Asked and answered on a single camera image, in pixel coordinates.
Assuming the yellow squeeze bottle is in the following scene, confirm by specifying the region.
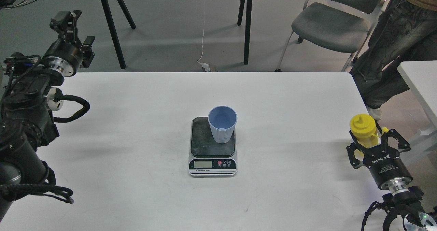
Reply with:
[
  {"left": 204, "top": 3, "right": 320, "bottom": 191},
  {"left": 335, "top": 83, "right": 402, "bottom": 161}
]
[{"left": 350, "top": 113, "right": 389, "bottom": 148}]

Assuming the grey office chair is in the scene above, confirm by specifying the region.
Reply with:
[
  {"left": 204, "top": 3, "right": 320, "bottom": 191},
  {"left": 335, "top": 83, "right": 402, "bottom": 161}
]
[{"left": 291, "top": 0, "right": 383, "bottom": 71}]

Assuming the person in dark jeans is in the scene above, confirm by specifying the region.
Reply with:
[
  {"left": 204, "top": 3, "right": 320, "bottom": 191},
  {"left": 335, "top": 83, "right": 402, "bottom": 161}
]
[{"left": 350, "top": 0, "right": 437, "bottom": 120}]

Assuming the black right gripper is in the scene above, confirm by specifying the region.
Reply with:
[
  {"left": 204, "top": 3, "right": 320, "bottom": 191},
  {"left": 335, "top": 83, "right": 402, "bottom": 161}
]
[{"left": 346, "top": 128, "right": 413, "bottom": 190}]

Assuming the digital kitchen scale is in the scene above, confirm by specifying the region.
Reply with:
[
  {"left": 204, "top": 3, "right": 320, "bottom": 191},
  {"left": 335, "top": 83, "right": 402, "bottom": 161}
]
[{"left": 188, "top": 117, "right": 238, "bottom": 177}]

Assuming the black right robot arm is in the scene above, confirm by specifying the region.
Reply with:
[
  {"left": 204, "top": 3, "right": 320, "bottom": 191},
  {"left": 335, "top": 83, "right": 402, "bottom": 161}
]
[{"left": 346, "top": 129, "right": 436, "bottom": 231}]

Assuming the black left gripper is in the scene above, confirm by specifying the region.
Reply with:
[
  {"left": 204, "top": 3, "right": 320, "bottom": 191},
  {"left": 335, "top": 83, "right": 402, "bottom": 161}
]
[{"left": 43, "top": 10, "right": 95, "bottom": 77}]

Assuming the blue ribbed plastic cup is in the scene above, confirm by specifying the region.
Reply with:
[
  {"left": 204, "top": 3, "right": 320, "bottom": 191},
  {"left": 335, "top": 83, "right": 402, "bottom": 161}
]
[{"left": 207, "top": 106, "right": 238, "bottom": 144}]

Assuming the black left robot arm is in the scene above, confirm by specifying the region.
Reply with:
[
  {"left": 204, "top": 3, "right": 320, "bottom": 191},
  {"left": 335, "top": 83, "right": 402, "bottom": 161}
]
[{"left": 0, "top": 10, "right": 95, "bottom": 218}]

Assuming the white power adapter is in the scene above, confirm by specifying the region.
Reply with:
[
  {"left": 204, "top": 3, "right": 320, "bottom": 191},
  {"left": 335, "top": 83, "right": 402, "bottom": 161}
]
[{"left": 201, "top": 62, "right": 211, "bottom": 72}]

